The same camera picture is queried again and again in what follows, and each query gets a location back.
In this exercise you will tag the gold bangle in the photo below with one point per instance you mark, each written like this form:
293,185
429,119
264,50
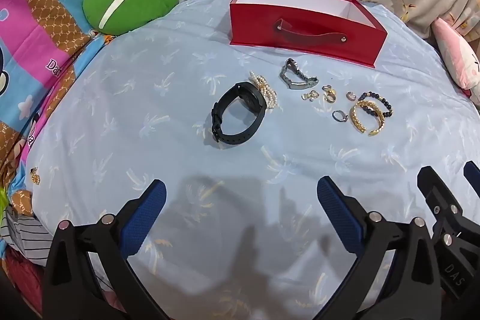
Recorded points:
356,121

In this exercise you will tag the pink plush pillow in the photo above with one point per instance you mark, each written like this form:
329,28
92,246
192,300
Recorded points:
455,50

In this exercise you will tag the red cloth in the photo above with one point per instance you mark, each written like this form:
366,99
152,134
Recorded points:
22,278

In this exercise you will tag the colourful cartoon printed blanket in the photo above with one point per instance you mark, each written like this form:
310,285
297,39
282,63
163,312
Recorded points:
41,35

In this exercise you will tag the silver metal watch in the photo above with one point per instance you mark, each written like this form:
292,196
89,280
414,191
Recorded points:
290,84

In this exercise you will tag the striped grey cloth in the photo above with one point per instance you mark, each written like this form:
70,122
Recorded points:
26,234

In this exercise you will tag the small gold beaded earring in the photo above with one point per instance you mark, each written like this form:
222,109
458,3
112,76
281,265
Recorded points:
35,176

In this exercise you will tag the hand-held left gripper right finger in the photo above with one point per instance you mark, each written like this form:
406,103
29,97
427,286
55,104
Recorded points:
339,215

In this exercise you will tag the red cardboard box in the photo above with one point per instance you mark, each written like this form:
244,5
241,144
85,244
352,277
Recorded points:
303,29

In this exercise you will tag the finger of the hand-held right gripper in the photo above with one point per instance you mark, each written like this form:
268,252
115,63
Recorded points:
431,189
471,172

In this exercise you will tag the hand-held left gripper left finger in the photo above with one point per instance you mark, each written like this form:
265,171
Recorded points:
144,215

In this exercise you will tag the light blue palm print sheet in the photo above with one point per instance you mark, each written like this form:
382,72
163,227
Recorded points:
150,99

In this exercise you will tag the black wrist watch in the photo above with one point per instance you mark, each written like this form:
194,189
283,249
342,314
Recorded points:
258,106

